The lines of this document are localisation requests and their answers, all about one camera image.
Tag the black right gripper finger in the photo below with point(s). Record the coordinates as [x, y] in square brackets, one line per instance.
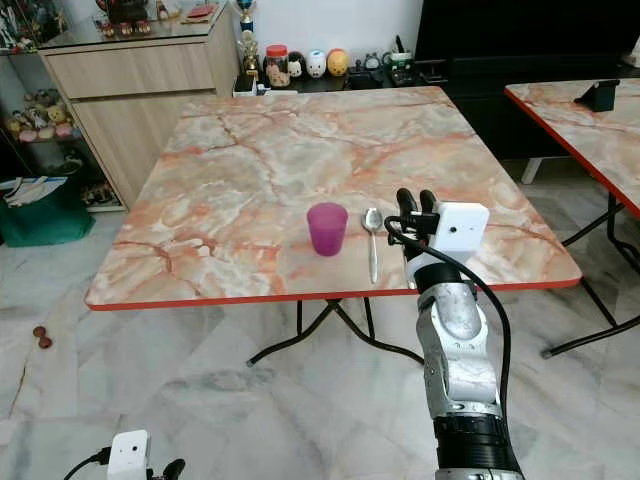
[428, 203]
[407, 208]

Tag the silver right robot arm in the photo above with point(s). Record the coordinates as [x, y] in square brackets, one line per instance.
[456, 322]

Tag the silver metal spoon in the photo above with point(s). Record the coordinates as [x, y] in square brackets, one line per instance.
[373, 219]

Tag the purple plastic cup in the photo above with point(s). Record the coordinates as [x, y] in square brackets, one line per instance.
[327, 230]

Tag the black metal table legs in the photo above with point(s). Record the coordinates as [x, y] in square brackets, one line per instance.
[335, 313]

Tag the green mug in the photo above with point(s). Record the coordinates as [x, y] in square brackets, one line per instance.
[401, 64]

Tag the small grey figurines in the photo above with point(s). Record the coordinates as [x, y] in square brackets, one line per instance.
[368, 66]

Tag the yellow egg figurine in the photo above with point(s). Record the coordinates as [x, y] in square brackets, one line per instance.
[337, 62]

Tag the white egg figurine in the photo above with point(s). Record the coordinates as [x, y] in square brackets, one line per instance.
[317, 64]

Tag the small brown ball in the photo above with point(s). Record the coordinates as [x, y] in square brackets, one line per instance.
[47, 342]
[39, 331]

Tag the black egg figurine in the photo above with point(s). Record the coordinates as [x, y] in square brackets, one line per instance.
[298, 65]

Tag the clear jar with red lid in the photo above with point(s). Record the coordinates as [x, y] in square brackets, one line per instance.
[277, 68]

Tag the white cloth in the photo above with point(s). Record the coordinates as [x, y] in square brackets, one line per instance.
[32, 190]

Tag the black phone stand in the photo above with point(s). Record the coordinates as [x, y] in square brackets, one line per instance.
[600, 96]

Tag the green fabric bag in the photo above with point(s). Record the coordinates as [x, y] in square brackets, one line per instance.
[45, 225]

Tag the small plush toys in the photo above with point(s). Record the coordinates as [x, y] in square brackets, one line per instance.
[40, 117]

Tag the glass display cabinet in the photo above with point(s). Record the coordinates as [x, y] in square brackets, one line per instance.
[20, 75]

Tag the gold and blue trophy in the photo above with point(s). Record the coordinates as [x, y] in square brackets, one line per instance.
[246, 40]

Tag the flat red box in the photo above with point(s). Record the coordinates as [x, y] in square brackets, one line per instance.
[201, 12]

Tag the light wooden cabinet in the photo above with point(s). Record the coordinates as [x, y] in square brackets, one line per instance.
[135, 110]

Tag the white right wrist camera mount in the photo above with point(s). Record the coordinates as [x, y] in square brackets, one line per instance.
[462, 228]

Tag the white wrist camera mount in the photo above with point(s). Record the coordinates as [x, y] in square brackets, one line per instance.
[462, 228]
[129, 455]

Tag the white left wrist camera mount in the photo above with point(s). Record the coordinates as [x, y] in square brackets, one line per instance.
[129, 455]

